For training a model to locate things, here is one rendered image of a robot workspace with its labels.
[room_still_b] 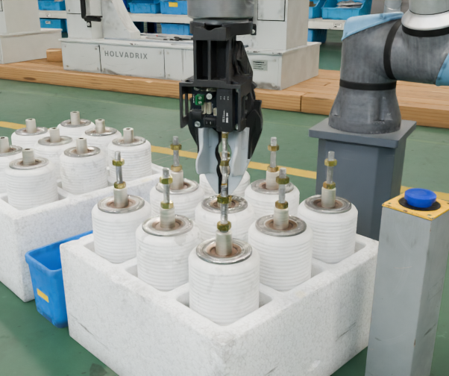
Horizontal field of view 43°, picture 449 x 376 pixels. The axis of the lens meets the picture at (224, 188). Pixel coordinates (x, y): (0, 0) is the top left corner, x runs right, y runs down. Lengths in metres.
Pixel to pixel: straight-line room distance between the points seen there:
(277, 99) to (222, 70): 2.14
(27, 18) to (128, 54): 1.08
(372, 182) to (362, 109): 0.15
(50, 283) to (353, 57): 0.72
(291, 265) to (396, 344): 0.18
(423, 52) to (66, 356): 0.82
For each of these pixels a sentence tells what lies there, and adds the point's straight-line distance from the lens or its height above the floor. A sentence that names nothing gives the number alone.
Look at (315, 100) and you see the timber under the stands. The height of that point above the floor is 0.07.
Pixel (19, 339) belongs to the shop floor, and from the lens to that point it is 1.09.
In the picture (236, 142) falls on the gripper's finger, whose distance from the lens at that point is 0.67.
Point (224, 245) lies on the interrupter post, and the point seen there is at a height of 0.27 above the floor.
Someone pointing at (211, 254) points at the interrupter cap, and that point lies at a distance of 0.74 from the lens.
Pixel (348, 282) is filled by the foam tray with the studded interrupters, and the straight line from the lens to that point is 0.89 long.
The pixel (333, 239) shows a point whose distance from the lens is 0.90.
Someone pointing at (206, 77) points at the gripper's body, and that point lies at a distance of 0.64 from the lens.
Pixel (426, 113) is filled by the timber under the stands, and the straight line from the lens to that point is 2.59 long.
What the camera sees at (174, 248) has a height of 0.24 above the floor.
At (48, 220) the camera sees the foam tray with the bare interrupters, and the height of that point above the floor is 0.16.
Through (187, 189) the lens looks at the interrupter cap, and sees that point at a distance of 0.97.
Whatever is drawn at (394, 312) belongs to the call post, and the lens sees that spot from 0.83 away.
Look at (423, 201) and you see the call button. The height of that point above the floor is 0.33.
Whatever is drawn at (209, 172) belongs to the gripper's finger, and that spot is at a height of 0.36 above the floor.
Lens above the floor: 0.59
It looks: 20 degrees down
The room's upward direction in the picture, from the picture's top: straight up
